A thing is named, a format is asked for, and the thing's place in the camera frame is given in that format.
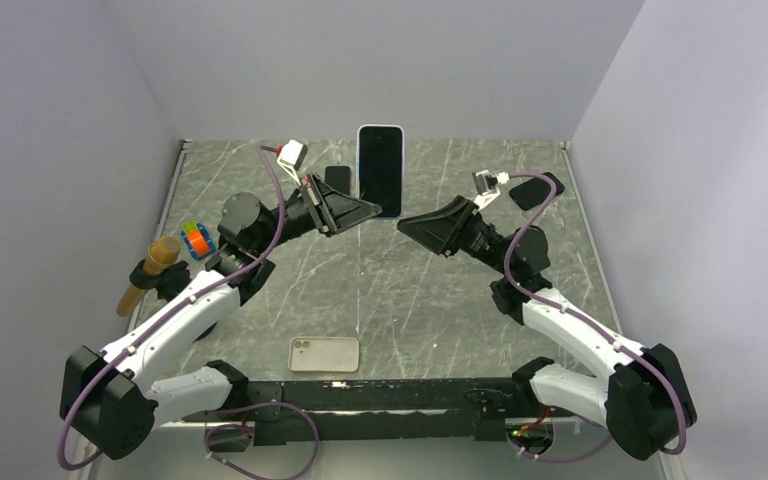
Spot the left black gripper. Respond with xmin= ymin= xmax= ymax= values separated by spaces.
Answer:
xmin=254 ymin=172 xmax=382 ymax=255

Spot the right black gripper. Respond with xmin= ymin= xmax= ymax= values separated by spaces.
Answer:
xmin=398 ymin=195 xmax=513 ymax=277

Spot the black phone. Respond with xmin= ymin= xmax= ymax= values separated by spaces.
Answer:
xmin=508 ymin=172 xmax=566 ymax=211
xmin=324 ymin=165 xmax=353 ymax=196

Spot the white phone case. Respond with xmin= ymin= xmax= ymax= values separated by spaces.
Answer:
xmin=288 ymin=337 xmax=360 ymax=373

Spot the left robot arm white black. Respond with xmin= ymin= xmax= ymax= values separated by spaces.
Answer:
xmin=59 ymin=174 xmax=382 ymax=460

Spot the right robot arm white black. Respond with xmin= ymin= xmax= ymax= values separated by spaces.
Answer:
xmin=397 ymin=196 xmax=698 ymax=460

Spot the orange blue toy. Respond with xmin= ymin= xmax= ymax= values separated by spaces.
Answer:
xmin=180 ymin=222 xmax=216 ymax=260

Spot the black round stand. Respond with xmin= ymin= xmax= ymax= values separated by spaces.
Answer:
xmin=116 ymin=260 xmax=191 ymax=317

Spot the wooden mallet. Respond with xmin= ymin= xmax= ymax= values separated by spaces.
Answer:
xmin=116 ymin=236 xmax=180 ymax=317

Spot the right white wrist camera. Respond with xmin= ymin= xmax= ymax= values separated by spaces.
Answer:
xmin=472 ymin=169 xmax=510 ymax=211

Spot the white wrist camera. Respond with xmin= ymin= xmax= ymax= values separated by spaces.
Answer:
xmin=472 ymin=169 xmax=510 ymax=211
xmin=276 ymin=140 xmax=308 ymax=186

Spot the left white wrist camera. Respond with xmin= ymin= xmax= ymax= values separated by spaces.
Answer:
xmin=276 ymin=140 xmax=308 ymax=186

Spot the black base frame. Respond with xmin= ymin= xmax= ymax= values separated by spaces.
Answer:
xmin=184 ymin=377 xmax=549 ymax=446

